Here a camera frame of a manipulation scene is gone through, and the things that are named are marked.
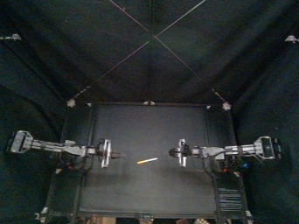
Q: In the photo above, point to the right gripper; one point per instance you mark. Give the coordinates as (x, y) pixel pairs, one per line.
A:
(181, 152)

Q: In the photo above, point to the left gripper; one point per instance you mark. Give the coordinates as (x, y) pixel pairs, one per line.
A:
(105, 153)

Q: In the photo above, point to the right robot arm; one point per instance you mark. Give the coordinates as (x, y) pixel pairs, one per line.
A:
(237, 150)

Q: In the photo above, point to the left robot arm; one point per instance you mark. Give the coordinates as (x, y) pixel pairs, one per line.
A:
(51, 146)

